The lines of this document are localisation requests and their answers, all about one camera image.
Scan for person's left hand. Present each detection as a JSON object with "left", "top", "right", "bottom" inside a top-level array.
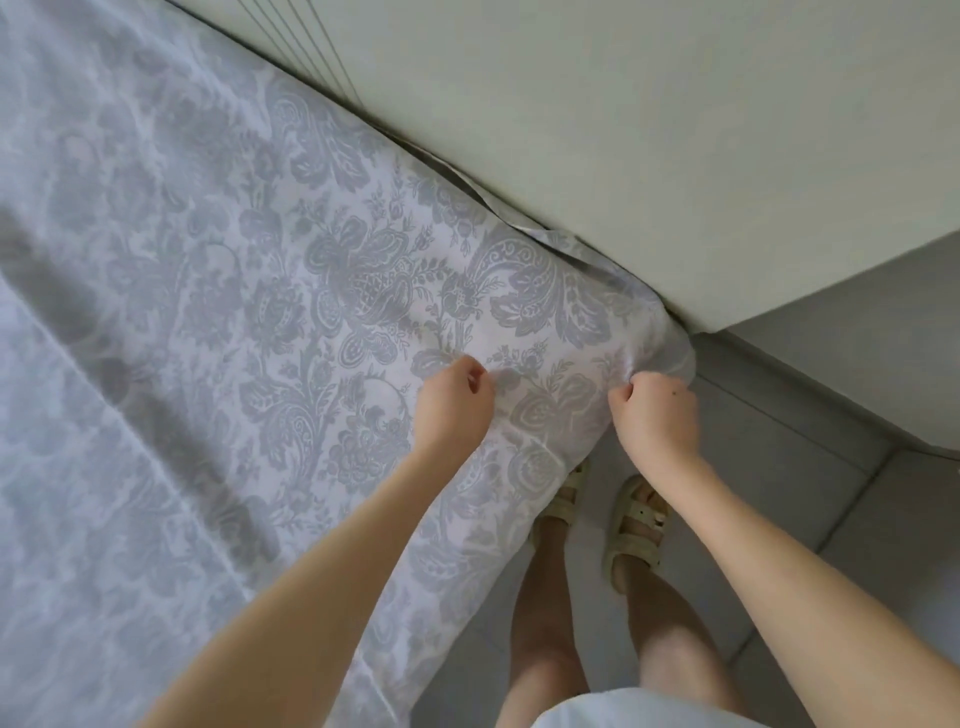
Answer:
[{"left": 409, "top": 355, "right": 498, "bottom": 468}]

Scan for person's left leg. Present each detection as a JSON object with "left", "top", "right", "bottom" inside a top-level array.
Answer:
[{"left": 495, "top": 517, "right": 590, "bottom": 728}]

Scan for person's right leg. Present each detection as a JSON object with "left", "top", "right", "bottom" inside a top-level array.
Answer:
[{"left": 622, "top": 562, "right": 746, "bottom": 714}]

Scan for person's left forearm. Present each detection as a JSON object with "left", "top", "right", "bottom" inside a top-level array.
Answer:
[{"left": 138, "top": 447, "right": 470, "bottom": 728}]

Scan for beige strap sandal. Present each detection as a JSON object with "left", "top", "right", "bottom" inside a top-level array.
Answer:
[
  {"left": 537, "top": 457, "right": 590, "bottom": 530},
  {"left": 603, "top": 472, "right": 677, "bottom": 594}
]

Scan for blue-grey cloth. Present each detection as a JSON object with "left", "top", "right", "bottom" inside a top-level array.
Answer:
[{"left": 0, "top": 0, "right": 698, "bottom": 728}]

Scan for person's right forearm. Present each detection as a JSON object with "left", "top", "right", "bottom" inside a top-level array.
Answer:
[{"left": 652, "top": 450, "right": 960, "bottom": 728}]

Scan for person's leg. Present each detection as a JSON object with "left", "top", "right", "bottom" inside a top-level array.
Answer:
[
  {"left": 495, "top": 517, "right": 590, "bottom": 728},
  {"left": 622, "top": 562, "right": 746, "bottom": 714}
]

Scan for person's right hand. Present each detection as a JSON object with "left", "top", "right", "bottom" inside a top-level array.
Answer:
[{"left": 606, "top": 370, "right": 704, "bottom": 480}]

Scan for person's white shorts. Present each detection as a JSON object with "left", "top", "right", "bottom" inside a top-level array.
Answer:
[{"left": 532, "top": 688, "right": 770, "bottom": 728}]

